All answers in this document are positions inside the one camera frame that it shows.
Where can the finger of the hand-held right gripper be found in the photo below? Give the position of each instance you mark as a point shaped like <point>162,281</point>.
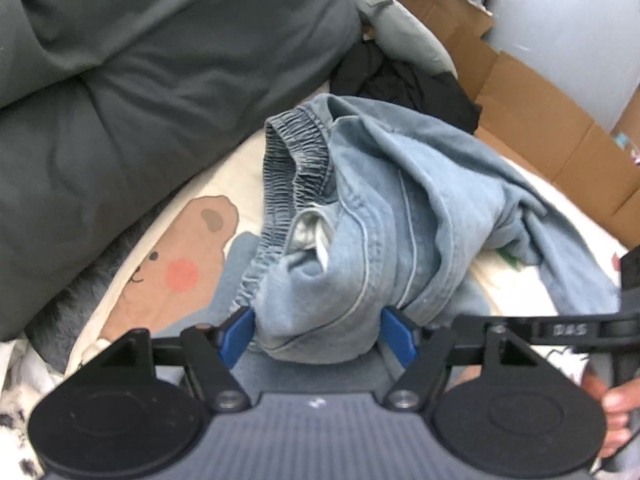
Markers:
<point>470,324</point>

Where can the white fluffy spotted blanket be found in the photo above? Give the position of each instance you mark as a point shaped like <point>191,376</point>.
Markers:
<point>15,400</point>

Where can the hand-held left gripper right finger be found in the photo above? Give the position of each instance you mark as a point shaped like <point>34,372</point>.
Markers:
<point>397,332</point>

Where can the grey neck pillow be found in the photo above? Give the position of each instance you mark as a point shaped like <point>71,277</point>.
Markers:
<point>400,25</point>

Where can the flattened cardboard sheet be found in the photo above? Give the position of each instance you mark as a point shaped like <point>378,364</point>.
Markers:
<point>540,120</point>

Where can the person's right hand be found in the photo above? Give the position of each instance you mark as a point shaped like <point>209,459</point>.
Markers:
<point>620,405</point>

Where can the dark grey pillow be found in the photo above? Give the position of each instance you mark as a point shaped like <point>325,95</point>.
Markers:
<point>125,85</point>

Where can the black clothes pile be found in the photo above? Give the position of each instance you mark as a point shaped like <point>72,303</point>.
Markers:
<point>395,80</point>

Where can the cream bear print bed sheet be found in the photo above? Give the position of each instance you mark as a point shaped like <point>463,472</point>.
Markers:
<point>165,240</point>

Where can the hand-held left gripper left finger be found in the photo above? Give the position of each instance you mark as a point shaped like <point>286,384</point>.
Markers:
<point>236,335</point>

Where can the grey fuzzy blanket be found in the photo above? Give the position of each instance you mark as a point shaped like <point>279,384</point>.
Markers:
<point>65,310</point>

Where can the light blue denim pants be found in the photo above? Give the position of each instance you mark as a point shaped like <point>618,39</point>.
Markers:
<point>400,200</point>

